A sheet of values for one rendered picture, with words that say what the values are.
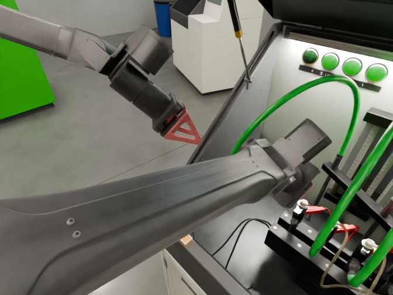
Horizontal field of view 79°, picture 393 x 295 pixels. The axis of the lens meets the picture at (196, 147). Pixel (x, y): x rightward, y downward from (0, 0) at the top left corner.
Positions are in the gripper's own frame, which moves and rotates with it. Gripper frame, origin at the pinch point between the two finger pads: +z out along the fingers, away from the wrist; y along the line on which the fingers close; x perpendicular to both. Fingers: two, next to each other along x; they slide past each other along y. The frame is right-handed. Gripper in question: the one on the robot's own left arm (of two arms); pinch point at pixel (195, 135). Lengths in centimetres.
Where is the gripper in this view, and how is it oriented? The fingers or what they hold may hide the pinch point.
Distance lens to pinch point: 52.0
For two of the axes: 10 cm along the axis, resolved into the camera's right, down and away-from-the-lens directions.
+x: -6.7, 7.1, 2.1
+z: 7.2, 5.6, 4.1
